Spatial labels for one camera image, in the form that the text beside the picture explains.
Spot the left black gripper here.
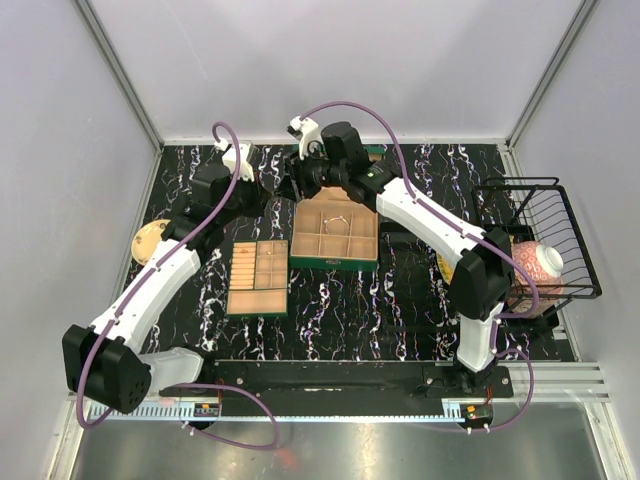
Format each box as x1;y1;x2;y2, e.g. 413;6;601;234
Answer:
218;167;273;227

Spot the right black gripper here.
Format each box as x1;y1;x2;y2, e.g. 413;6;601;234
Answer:
273;145;346;205

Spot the silver pearl bracelet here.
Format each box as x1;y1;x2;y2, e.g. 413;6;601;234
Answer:
322;214;351;236

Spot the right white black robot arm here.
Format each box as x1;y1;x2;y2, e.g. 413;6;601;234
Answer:
278;117;514;397

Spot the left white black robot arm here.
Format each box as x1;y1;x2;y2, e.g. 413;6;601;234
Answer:
62;160;269;414

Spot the green jewelry box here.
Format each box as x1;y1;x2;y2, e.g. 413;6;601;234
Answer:
288;144;387;273

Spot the beige jewelry tray insert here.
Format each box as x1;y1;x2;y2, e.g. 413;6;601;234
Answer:
227;239;289;317

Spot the woven bamboo tray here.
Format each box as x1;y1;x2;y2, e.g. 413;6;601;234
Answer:
436;253;454;285

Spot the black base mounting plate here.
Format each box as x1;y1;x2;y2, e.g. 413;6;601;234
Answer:
159;359;515;401

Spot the red patterned ceramic bowl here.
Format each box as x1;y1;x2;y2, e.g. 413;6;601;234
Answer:
507;241;564;318

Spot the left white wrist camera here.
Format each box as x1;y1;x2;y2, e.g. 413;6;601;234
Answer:
214;140;257;182

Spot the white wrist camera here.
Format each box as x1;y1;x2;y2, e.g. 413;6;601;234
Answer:
287;116;322;160
214;140;257;182

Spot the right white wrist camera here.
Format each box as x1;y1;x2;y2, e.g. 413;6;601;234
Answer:
287;116;322;160

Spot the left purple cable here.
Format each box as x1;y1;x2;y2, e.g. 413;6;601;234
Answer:
74;121;281;450

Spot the black wire dish rack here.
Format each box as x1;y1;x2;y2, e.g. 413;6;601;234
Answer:
473;176;602;303

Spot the aluminium rail front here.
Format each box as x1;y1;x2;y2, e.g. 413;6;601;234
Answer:
110;361;609;422

